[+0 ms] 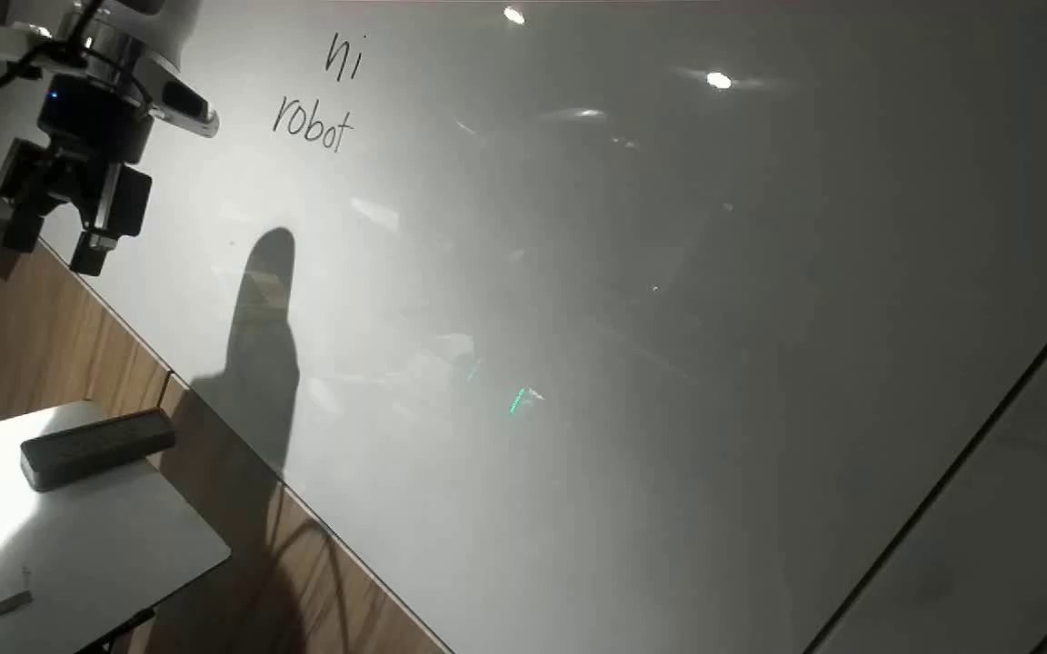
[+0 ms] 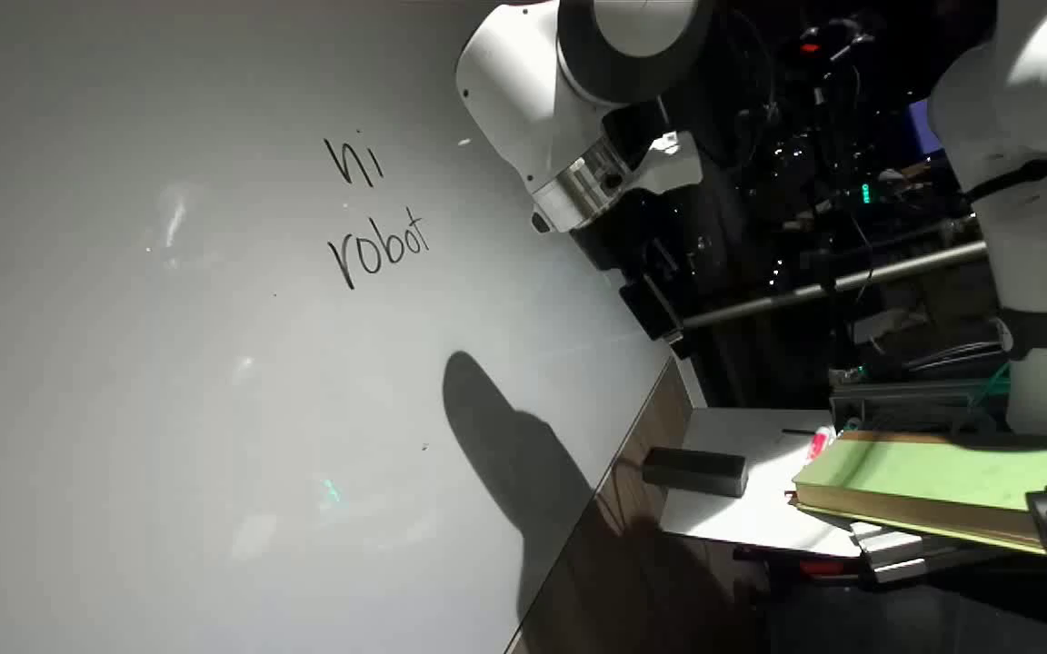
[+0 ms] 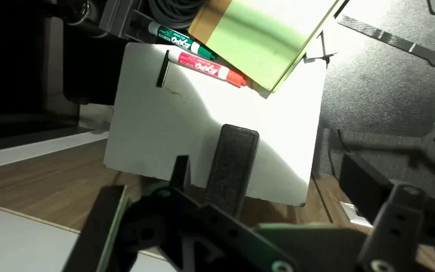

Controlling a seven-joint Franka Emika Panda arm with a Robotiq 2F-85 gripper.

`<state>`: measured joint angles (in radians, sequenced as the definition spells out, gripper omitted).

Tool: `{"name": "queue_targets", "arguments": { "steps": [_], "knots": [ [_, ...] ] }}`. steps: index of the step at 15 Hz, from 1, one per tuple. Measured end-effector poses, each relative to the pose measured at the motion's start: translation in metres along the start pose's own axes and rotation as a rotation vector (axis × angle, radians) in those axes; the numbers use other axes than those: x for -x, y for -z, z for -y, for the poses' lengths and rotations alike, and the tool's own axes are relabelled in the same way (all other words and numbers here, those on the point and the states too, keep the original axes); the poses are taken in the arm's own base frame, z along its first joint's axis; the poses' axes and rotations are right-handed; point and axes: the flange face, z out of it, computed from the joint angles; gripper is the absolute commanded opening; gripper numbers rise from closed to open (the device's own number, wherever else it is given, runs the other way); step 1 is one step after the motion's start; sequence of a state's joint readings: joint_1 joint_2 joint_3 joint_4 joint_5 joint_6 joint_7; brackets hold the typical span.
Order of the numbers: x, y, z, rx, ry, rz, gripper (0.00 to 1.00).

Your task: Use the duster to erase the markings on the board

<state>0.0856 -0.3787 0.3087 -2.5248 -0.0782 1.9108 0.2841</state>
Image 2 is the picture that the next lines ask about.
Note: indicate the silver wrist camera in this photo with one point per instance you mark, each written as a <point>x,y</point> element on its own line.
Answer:
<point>596,180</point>

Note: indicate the black foam board duster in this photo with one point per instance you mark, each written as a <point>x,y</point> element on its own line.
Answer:
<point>695,472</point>

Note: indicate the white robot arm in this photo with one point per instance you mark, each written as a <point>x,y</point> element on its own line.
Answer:
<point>567,94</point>

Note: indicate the green hardcover book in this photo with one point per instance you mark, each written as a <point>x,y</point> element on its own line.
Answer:
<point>930,484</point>

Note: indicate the small white side table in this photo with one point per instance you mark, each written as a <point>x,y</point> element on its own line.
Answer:
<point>772,449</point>

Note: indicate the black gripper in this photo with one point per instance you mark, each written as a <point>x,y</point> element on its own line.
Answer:
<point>646,267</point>

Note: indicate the silver metal rod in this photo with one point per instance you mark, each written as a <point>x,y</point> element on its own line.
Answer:
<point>841,284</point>

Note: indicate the large white whiteboard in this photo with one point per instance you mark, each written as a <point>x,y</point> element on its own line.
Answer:
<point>283,365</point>

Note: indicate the black flat device under book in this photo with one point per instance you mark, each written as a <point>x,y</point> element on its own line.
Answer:
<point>900,556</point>

